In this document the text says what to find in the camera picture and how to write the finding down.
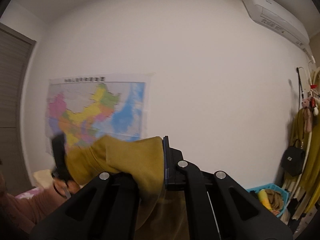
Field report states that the grey wardrobe door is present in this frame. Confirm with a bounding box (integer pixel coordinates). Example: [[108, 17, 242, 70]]
[[0, 24, 35, 196]]

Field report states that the person's left hand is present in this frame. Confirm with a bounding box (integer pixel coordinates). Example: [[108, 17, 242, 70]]
[[53, 178, 81, 196]]

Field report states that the pink bed sheet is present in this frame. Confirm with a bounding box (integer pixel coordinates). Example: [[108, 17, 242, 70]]
[[15, 187, 44, 199]]

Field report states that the blue plastic storage basket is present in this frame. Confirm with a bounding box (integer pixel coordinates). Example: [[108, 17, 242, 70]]
[[247, 183, 289, 218]]

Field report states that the black small handbag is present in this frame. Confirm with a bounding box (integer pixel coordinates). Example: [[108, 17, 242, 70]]
[[280, 139, 306, 177]]

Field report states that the colourful wall map poster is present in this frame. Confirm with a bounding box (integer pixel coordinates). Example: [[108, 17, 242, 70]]
[[45, 74, 152, 154]]

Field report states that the pink teddy bear toy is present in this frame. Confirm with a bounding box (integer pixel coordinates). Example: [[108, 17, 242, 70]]
[[302, 98, 312, 133]]

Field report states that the cream pillow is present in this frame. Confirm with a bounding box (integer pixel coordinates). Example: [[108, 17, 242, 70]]
[[33, 169, 53, 189]]

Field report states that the olive brown large jacket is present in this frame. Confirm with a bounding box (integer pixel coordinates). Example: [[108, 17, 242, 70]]
[[65, 135, 190, 239]]

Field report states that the white wall air conditioner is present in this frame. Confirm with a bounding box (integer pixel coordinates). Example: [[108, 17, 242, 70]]
[[242, 0, 310, 50]]

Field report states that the yellow green hanging garment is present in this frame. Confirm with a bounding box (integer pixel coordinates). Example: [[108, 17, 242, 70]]
[[289, 109, 319, 219]]

